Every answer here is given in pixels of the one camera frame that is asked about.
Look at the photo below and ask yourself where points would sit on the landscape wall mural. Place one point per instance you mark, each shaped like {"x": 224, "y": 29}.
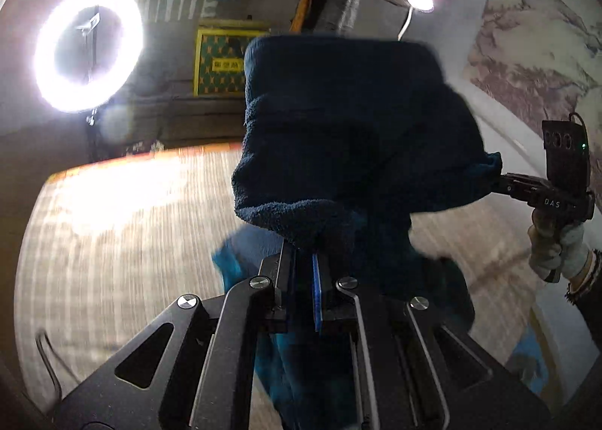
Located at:
{"x": 541, "y": 59}

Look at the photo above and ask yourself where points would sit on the white clip lamp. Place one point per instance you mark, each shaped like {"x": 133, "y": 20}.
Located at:
{"x": 415, "y": 6}

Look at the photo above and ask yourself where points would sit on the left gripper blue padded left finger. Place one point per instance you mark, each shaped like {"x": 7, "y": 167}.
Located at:
{"x": 279, "y": 269}

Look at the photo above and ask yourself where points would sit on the white gloved right hand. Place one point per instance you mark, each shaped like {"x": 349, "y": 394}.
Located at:
{"x": 558, "y": 250}

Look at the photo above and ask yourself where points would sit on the bright ring light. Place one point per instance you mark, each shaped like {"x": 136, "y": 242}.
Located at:
{"x": 64, "y": 66}

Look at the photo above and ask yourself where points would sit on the beige checked bed blanket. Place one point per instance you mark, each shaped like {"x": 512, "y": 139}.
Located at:
{"x": 123, "y": 320}

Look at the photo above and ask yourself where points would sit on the teal plaid fleece jacket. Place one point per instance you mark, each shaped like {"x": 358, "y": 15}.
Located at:
{"x": 345, "y": 140}

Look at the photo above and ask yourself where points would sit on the yellow green storage box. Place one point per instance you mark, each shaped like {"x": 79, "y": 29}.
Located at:
{"x": 220, "y": 48}

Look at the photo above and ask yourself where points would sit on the black sleeved right forearm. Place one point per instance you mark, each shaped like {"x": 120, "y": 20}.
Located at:
{"x": 588, "y": 299}

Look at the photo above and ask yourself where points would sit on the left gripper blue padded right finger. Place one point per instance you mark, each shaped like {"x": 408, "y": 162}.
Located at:
{"x": 332, "y": 311}

